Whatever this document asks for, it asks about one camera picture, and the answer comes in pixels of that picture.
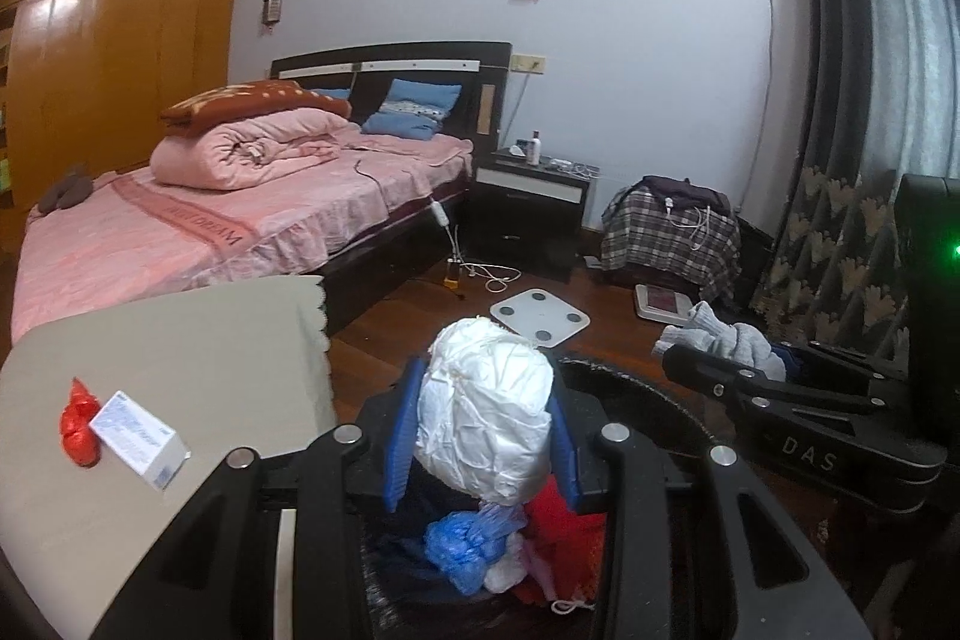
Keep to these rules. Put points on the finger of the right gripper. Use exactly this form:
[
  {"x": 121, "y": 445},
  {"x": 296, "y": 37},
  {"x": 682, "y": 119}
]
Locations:
[{"x": 819, "y": 376}]

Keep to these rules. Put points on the white plastic bag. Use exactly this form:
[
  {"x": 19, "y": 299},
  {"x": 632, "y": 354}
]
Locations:
[{"x": 483, "y": 420}]

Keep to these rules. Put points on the small white floor scale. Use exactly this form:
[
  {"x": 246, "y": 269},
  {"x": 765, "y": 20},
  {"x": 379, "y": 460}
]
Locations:
[{"x": 661, "y": 304}]

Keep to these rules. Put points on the plaid covered chair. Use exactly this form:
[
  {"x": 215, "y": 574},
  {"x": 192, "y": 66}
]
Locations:
[{"x": 676, "y": 228}]

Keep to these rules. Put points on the red plastic bag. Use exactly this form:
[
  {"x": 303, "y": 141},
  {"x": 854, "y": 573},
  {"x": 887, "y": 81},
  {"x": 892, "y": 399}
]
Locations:
[{"x": 78, "y": 439}]

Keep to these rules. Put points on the blue plastic bag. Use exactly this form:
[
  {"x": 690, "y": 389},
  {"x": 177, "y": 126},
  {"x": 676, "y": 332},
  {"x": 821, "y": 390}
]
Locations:
[{"x": 479, "y": 551}]

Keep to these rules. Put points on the black white nightstand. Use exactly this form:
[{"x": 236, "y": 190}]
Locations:
[{"x": 528, "y": 215}]

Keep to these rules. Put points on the red mesh cloth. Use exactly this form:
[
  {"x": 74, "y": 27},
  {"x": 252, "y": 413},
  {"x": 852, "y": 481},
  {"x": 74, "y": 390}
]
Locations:
[{"x": 562, "y": 551}]

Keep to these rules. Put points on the dark wooden headboard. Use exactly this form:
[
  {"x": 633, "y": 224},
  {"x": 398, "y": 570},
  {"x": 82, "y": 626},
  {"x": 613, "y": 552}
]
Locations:
[{"x": 479, "y": 68}]

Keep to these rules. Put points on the blue pillow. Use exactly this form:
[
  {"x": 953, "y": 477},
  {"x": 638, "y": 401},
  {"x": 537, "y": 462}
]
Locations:
[{"x": 413, "y": 110}]

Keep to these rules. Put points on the wooden wardrobe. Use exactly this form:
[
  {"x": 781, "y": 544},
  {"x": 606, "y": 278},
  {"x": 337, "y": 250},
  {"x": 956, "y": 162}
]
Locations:
[{"x": 84, "y": 83}]

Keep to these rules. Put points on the grey curtain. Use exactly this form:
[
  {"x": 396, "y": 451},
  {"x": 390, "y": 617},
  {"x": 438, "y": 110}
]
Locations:
[{"x": 882, "y": 103}]

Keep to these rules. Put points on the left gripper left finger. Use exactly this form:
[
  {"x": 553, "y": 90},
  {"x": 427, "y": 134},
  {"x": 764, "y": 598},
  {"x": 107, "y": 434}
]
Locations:
[{"x": 213, "y": 571}]

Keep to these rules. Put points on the white bottle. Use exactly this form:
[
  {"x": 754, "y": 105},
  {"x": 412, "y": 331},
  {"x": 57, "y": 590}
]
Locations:
[{"x": 534, "y": 149}]

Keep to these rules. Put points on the white medicine box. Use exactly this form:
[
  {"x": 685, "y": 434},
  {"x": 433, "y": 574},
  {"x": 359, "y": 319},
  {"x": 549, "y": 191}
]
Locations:
[{"x": 139, "y": 438}]

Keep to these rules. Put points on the red brown folded blanket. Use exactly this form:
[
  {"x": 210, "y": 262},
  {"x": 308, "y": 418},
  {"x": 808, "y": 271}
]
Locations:
[{"x": 233, "y": 103}]

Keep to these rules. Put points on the dark slippers on bed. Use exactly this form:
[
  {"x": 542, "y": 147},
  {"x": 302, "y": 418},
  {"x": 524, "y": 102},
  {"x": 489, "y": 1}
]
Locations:
[{"x": 75, "y": 188}]

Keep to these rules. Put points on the wall switch panel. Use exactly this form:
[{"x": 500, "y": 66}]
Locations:
[{"x": 271, "y": 12}]

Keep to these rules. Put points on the wall power outlet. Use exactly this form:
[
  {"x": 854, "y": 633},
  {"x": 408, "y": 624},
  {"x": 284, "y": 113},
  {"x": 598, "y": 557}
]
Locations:
[{"x": 527, "y": 64}]

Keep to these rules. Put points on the white body scale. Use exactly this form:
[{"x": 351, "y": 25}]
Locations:
[{"x": 540, "y": 317}]

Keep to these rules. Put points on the grey white cloth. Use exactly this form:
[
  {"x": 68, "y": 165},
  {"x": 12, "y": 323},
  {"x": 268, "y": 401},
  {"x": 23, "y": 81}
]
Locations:
[{"x": 742, "y": 343}]

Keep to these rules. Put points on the beige tablecloth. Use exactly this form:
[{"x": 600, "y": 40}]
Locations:
[{"x": 228, "y": 366}]

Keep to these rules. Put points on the rolled pink quilt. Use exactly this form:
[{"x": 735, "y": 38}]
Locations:
[{"x": 249, "y": 152}]

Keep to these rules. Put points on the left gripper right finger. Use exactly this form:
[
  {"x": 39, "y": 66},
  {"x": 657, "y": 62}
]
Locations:
[{"x": 783, "y": 587}]

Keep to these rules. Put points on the black lined trash bin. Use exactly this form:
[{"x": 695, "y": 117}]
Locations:
[{"x": 689, "y": 594}]

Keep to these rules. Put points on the bed with pink sheet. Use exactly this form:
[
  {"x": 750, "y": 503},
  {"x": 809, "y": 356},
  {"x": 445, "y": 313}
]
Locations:
[{"x": 133, "y": 238}]

